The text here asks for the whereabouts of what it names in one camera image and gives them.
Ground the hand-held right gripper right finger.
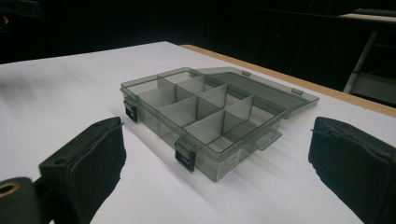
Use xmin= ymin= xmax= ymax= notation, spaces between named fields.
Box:
xmin=307 ymin=116 xmax=396 ymax=224

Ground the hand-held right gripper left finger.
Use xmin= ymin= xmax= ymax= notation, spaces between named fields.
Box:
xmin=38 ymin=116 xmax=127 ymax=224

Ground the clear grey plastic organizer box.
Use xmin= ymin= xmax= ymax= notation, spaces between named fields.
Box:
xmin=120 ymin=66 xmax=320 ymax=183

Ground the metal stand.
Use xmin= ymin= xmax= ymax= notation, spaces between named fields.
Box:
xmin=343 ymin=30 xmax=396 ymax=101

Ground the wooden side table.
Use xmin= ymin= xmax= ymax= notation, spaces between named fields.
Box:
xmin=337 ymin=12 xmax=396 ymax=24

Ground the dark keyboard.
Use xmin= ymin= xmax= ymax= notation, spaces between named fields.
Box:
xmin=352 ymin=7 xmax=396 ymax=18

